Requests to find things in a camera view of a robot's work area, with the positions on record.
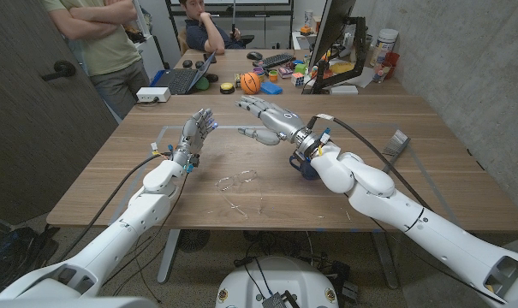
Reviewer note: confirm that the clear frame glasses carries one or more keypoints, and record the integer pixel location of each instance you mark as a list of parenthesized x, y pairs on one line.
[(235, 179)]

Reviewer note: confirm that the small orange cup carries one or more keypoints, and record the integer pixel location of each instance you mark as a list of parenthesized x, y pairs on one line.
[(273, 76)]

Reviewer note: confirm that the black keyboard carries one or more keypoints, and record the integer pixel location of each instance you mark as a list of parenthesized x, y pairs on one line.
[(275, 61)]

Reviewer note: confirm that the black computer mouse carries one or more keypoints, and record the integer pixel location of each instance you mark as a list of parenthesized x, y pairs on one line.
[(254, 55)]

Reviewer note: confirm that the yellow black round button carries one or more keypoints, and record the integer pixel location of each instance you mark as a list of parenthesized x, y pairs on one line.
[(227, 88)]

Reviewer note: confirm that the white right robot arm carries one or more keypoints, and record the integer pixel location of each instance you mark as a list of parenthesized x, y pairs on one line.
[(395, 201)]

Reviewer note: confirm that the red cup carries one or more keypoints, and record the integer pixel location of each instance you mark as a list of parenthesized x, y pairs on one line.
[(391, 60)]

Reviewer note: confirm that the open black laptop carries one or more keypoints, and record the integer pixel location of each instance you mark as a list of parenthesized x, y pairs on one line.
[(179, 80)]

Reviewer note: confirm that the white canister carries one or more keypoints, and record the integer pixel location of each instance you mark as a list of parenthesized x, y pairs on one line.
[(382, 45)]

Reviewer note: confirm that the green round disc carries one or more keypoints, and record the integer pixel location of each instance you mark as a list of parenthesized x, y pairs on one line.
[(202, 84)]

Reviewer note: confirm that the white power box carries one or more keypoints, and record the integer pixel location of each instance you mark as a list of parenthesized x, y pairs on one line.
[(153, 94)]

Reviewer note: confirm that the orange basketball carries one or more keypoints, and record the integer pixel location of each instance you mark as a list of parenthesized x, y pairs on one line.
[(250, 83)]

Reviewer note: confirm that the standing person green shirt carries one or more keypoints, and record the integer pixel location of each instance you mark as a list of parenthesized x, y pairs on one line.
[(108, 47)]

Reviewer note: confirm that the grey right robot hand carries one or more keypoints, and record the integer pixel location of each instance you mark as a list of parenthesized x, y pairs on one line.
[(280, 120)]

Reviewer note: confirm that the grey bristle brush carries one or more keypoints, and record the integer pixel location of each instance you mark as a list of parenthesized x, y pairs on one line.
[(396, 143)]

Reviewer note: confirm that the black computer monitor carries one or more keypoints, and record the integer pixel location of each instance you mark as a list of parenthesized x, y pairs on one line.
[(329, 30)]

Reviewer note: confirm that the black floor fan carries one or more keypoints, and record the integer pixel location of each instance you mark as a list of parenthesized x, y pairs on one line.
[(193, 240)]

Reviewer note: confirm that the yellow bowl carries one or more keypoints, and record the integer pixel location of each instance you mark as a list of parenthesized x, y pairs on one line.
[(342, 67)]

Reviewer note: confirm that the flat blue box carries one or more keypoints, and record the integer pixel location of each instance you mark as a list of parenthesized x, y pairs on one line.
[(270, 88)]

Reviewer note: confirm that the black round disc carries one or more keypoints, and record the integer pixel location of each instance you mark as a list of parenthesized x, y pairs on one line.
[(187, 63), (199, 64), (212, 78)]

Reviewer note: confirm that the white monitor base plate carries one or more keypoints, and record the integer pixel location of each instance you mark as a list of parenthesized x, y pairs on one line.
[(344, 90)]

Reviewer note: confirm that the green cube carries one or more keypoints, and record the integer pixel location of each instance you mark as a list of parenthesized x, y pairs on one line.
[(300, 68)]

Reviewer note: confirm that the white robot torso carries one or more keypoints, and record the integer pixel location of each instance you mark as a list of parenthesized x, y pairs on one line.
[(280, 278)]

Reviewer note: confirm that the seated person dark shirt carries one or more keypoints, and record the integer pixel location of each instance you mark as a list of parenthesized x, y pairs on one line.
[(207, 36)]

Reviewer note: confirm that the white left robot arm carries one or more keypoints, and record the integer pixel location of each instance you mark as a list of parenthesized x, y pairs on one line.
[(126, 231)]

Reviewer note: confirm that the black monitor stand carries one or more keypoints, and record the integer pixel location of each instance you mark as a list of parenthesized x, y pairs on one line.
[(360, 47)]

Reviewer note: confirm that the rubik's cube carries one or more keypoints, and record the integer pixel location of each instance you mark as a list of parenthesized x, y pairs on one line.
[(297, 79)]

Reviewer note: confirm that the dark wooden door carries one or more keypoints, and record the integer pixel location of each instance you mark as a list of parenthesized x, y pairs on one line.
[(27, 128)]

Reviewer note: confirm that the white table leg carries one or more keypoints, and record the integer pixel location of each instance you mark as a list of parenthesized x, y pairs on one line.
[(168, 256), (386, 261)]

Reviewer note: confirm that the dark blue mug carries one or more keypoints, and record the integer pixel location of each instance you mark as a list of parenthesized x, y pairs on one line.
[(306, 171)]

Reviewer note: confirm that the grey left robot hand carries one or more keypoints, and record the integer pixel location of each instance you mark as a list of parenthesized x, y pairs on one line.
[(193, 134)]

